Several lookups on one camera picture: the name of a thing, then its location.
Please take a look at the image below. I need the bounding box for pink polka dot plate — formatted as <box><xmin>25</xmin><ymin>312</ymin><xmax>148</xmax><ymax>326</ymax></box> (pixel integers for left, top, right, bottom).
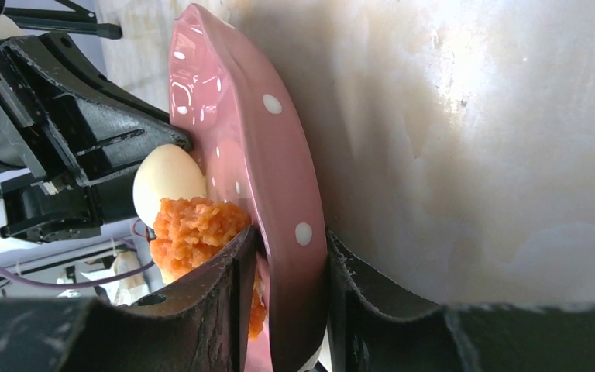
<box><xmin>169</xmin><ymin>4</ymin><xmax>328</xmax><ymax>371</ymax></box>

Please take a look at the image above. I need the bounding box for white egg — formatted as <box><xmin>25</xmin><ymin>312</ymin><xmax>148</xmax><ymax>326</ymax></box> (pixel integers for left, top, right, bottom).
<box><xmin>132</xmin><ymin>144</ymin><xmax>207</xmax><ymax>227</ymax></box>

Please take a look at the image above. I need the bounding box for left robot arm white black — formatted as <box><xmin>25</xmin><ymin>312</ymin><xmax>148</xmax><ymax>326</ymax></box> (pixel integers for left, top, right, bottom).
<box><xmin>0</xmin><ymin>1</ymin><xmax>193</xmax><ymax>253</ymax></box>

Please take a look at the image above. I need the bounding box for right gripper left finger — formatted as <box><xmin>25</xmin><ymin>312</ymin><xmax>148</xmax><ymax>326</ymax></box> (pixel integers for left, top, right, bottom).
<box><xmin>0</xmin><ymin>227</ymin><xmax>256</xmax><ymax>371</ymax></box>

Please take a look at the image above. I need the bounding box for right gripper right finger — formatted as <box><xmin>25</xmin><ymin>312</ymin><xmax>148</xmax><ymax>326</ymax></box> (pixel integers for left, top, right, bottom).
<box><xmin>327</xmin><ymin>232</ymin><xmax>595</xmax><ymax>371</ymax></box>

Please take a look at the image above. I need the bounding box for black camera tripod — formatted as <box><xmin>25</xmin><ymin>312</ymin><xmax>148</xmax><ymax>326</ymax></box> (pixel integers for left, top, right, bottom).
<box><xmin>3</xmin><ymin>0</ymin><xmax>123</xmax><ymax>40</ymax></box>

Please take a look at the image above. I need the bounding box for orange fried chicken piece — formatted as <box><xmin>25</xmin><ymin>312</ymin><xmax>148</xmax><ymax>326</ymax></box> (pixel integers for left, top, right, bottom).
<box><xmin>150</xmin><ymin>197</ymin><xmax>269</xmax><ymax>341</ymax></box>

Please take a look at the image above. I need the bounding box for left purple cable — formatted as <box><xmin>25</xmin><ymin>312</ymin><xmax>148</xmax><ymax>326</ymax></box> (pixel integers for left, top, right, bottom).
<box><xmin>0</xmin><ymin>218</ymin><xmax>157</xmax><ymax>290</ymax></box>

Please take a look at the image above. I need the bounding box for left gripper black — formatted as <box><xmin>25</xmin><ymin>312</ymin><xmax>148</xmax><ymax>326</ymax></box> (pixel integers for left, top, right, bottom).
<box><xmin>0</xmin><ymin>33</ymin><xmax>193</xmax><ymax>243</ymax></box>

